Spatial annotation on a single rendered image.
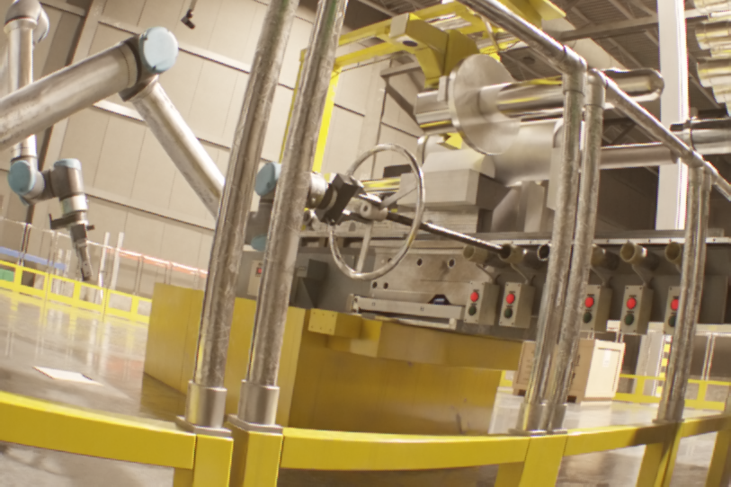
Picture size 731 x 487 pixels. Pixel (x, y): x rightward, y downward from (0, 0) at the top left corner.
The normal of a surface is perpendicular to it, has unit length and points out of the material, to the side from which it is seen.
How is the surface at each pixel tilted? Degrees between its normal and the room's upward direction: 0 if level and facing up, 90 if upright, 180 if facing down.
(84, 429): 90
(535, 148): 109
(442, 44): 90
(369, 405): 90
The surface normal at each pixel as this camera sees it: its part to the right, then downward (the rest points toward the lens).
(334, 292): -0.76, -0.23
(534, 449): 0.63, -0.03
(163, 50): 0.79, -0.05
